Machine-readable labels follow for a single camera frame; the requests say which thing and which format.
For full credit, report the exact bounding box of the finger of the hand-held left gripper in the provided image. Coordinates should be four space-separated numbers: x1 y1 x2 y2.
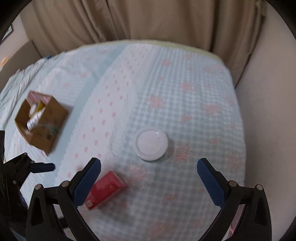
4 152 36 186
30 163 56 174

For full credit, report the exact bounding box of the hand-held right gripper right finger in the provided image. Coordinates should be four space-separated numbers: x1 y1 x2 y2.
196 158 272 241

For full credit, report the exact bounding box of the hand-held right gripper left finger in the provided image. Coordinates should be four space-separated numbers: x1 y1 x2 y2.
25 157 102 241

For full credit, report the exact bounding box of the red carton box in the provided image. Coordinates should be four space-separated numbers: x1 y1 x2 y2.
84 171 129 211

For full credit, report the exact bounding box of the cardboard box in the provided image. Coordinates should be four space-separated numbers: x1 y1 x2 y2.
14 91 74 156

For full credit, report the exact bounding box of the white plastic bottle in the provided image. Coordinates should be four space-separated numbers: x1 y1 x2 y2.
26 108 45 131

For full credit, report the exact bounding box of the glass jar white lid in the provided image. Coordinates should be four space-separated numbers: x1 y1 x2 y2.
135 128 169 163

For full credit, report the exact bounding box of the pink item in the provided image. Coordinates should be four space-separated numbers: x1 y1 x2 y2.
228 222 237 239

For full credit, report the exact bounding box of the rumpled light blue quilt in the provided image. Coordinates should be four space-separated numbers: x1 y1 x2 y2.
0 55 60 109

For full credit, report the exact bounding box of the checkered floral bed sheet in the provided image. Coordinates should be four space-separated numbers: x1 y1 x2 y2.
0 39 247 241

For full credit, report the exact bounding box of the grey bed headboard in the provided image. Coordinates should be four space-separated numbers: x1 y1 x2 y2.
0 40 43 93

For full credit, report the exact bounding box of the beige curtain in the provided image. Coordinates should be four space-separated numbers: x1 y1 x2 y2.
20 0 267 81

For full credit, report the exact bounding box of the framed wall picture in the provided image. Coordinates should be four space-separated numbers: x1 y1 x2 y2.
1 25 13 42

